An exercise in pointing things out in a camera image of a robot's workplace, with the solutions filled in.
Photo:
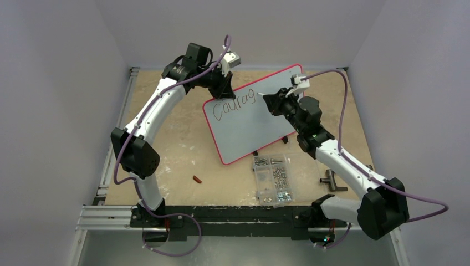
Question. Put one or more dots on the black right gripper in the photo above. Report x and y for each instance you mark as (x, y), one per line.
(277, 103)

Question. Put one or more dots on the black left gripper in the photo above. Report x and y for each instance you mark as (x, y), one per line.
(224, 91)

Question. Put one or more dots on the pink framed whiteboard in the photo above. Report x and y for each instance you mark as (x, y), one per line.
(243, 125)

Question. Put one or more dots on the brown marker cap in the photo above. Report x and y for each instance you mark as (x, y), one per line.
(196, 179)

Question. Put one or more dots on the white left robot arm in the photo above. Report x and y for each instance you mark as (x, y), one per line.
(136, 159)

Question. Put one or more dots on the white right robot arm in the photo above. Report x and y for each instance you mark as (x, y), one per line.
(381, 205)

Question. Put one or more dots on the clear screw organizer box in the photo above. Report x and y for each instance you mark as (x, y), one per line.
(272, 175)

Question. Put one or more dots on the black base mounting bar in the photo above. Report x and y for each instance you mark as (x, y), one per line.
(180, 222)

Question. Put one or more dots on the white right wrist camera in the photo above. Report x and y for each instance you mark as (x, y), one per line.
(300, 83)

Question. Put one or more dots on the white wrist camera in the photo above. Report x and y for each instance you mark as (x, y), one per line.
(230, 60)
(300, 83)

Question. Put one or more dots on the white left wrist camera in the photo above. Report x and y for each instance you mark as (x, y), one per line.
(230, 60)

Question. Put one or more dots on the black metal bracket tool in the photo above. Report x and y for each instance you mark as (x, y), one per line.
(332, 181)

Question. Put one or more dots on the aluminium table frame rail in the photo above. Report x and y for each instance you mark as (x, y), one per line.
(100, 217)

